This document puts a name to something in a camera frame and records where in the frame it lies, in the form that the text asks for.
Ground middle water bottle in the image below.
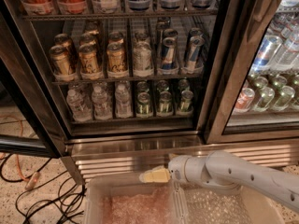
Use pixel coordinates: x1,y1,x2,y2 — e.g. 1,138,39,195
92,86,112,120

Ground gold can front right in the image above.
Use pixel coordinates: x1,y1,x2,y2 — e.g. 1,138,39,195
107,42,129,78

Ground water bottle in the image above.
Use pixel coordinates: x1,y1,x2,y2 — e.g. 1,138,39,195
66,89,92,122
92,86,112,120
115,84,133,118

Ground blue silver can left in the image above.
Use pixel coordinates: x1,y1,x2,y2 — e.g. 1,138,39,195
158,37,178,75

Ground clear plastic bin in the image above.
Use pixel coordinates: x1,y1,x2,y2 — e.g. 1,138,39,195
83,173,188,224
173,181,284,224

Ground silver white can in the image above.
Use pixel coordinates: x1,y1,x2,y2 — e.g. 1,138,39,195
133,42,153,77

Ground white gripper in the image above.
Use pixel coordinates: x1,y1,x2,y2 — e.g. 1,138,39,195
139,153,190,183

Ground gold can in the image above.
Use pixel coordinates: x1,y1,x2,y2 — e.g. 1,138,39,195
79,44,104,80
107,42,129,78
50,45,77,81

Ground right clear plastic bin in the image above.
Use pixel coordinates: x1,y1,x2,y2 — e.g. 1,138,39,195
173,181,284,224

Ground red can behind glass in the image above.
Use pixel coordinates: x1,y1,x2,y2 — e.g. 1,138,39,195
235,88,255,113

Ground left water bottle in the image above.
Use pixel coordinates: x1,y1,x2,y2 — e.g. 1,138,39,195
66,89,92,122

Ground black floor cables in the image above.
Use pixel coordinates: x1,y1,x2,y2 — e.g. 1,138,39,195
0,152,87,224

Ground closed glass fridge door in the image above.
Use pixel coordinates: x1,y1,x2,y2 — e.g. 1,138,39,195
198,0,299,145

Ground orange power cable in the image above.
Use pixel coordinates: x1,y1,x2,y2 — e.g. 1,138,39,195
0,115,42,191

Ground left clear plastic bin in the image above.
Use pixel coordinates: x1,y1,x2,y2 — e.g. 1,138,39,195
83,173,188,224

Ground right water bottle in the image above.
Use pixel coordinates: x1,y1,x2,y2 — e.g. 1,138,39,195
115,84,133,118

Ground steel fridge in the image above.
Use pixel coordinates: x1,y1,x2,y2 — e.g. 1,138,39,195
1,0,299,184

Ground open fridge door left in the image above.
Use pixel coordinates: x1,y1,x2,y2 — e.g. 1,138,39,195
0,56,60,159

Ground gold can front middle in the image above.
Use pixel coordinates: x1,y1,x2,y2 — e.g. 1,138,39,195
79,44,104,80

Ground green can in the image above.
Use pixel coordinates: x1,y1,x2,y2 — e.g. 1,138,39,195
136,92,153,118
178,91,193,113
158,91,173,116

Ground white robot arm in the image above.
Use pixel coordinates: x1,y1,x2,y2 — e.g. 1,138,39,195
139,150,299,212

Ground gold can front left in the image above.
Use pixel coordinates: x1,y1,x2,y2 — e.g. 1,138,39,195
50,45,77,81

